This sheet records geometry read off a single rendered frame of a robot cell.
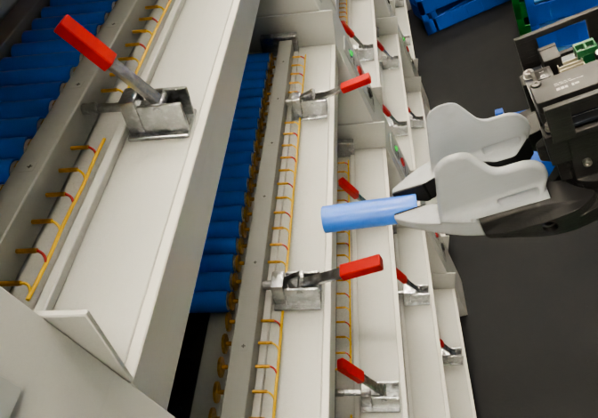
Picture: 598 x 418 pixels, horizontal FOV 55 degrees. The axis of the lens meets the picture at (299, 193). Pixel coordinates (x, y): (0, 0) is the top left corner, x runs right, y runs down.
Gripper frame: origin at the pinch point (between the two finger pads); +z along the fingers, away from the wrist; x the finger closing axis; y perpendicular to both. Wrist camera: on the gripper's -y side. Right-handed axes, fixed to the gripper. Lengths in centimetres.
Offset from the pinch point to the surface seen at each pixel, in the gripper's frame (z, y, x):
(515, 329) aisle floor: 5, -80, -40
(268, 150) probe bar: 16.5, -5.0, -19.9
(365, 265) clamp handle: 6.7, -6.8, -2.5
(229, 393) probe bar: 16.8, -5.0, 7.3
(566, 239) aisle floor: -9, -81, -59
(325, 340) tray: 11.5, -9.5, 1.6
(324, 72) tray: 12.4, -9.0, -38.1
